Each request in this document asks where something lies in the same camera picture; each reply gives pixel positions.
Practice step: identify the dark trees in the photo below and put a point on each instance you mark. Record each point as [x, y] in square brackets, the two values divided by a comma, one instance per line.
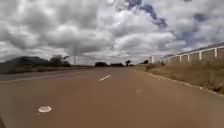
[57, 61]

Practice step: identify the distant row of trees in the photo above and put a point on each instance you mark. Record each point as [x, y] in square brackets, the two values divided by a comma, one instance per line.
[100, 64]

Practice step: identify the bush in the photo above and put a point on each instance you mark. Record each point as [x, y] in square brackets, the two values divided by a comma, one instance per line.
[144, 62]

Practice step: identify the lone distant tree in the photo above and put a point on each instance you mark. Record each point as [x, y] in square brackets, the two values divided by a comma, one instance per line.
[128, 62]

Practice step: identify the long wall with white posts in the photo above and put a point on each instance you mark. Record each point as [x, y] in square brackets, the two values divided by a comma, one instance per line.
[208, 54]

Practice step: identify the white round road marking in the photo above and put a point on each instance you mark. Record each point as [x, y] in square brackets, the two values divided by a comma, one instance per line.
[44, 109]

